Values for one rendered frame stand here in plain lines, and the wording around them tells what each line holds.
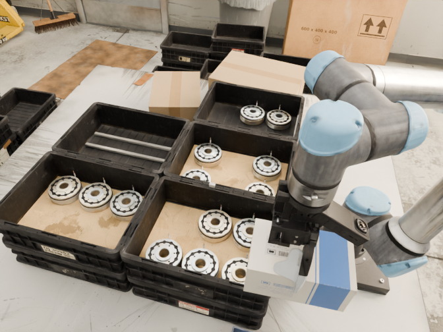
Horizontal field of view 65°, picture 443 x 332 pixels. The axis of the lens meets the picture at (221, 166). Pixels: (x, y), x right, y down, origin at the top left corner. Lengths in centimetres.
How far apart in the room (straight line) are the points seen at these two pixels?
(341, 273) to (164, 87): 119
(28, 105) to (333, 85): 223
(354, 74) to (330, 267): 35
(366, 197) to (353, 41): 287
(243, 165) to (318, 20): 266
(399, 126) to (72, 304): 98
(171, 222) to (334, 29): 302
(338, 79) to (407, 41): 362
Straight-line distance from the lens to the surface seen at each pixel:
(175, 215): 112
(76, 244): 99
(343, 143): 46
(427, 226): 97
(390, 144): 53
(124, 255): 94
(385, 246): 103
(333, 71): 61
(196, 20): 415
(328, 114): 47
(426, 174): 288
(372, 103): 55
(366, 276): 121
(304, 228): 60
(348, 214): 63
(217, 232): 104
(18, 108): 260
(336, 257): 72
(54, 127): 178
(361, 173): 157
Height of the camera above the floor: 172
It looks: 44 degrees down
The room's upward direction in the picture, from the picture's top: 3 degrees clockwise
